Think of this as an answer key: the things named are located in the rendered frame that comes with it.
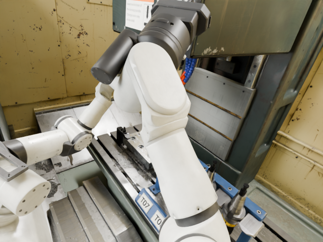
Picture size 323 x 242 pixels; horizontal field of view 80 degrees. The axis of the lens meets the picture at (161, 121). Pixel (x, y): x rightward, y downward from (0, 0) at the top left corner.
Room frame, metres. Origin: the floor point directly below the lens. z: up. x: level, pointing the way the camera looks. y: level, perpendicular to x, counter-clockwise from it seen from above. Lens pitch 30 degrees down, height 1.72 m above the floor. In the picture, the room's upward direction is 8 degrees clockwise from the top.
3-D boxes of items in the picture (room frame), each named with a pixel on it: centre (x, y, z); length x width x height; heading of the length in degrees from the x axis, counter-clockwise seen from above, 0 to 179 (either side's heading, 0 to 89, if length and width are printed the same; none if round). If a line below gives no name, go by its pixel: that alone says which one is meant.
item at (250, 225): (0.35, -0.30, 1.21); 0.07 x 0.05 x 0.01; 133
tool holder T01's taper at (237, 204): (0.39, -0.26, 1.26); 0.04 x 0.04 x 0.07
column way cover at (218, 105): (1.18, -0.31, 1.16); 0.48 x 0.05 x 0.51; 43
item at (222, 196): (0.43, -0.22, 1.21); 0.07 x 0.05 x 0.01; 133
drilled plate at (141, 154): (0.98, 0.05, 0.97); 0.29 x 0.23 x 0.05; 43
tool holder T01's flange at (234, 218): (0.39, -0.26, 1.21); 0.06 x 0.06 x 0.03
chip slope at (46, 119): (1.37, 0.47, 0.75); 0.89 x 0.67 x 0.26; 133
